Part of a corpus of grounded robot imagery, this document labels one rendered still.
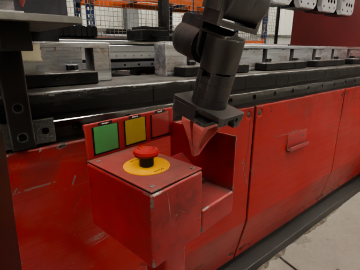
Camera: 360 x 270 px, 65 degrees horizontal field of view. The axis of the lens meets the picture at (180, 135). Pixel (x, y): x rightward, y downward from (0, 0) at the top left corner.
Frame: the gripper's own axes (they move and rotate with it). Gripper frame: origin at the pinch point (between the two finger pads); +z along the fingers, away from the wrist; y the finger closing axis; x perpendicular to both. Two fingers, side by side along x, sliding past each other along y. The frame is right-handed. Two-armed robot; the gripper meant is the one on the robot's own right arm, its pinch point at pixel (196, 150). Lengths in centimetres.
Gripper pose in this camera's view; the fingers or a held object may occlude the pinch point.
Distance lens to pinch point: 49.5
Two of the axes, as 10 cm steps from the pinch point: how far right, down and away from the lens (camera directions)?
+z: -2.0, 8.7, 4.5
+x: -6.8, 2.2, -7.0
